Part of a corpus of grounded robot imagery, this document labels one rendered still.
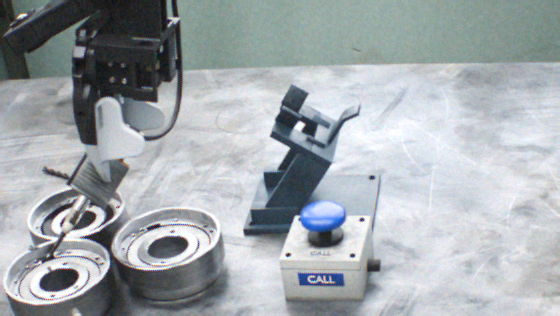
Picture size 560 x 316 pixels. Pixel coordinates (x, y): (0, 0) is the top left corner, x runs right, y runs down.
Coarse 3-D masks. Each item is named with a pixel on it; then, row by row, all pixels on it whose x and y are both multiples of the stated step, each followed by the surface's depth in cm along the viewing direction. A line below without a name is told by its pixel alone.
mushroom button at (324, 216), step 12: (312, 204) 83; (324, 204) 82; (336, 204) 82; (300, 216) 82; (312, 216) 81; (324, 216) 81; (336, 216) 81; (312, 228) 80; (324, 228) 80; (336, 228) 81
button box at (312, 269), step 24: (360, 216) 85; (288, 240) 83; (312, 240) 82; (336, 240) 82; (360, 240) 82; (288, 264) 81; (312, 264) 80; (336, 264) 80; (360, 264) 80; (288, 288) 82; (312, 288) 82; (336, 288) 81; (360, 288) 81
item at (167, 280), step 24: (144, 216) 91; (168, 216) 92; (192, 216) 91; (120, 240) 89; (168, 240) 90; (192, 240) 88; (216, 240) 86; (120, 264) 85; (168, 264) 85; (192, 264) 83; (216, 264) 86; (144, 288) 84; (168, 288) 84; (192, 288) 85
